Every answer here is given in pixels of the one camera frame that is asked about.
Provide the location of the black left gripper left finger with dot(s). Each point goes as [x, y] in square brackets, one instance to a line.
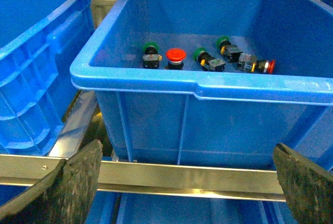
[64, 195]

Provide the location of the blue bin far left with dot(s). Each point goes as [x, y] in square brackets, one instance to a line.
[39, 41]

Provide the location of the red mushroom push button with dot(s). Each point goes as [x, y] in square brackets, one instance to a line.
[175, 57]

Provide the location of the metal shelf front rail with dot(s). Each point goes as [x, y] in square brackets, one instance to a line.
[158, 179]

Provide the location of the green push button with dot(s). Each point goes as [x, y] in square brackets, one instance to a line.
[208, 62]
[151, 58]
[228, 50]

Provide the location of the red push button lying sideways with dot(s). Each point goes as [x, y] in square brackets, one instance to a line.
[250, 64]

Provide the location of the metal divider rail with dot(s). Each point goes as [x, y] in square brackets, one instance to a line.
[78, 118]

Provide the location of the green push button right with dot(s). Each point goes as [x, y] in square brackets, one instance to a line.
[228, 50]

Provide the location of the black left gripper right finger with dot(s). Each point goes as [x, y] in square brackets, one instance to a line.
[307, 187]

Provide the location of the green push button left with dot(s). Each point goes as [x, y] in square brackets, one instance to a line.
[151, 58]

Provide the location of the blue bin lower shelf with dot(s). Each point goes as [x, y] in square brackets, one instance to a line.
[111, 207]

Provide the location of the blue bin holding buttons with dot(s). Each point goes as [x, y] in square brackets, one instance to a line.
[197, 117]

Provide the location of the green push button middle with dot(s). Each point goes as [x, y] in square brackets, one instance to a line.
[208, 62]

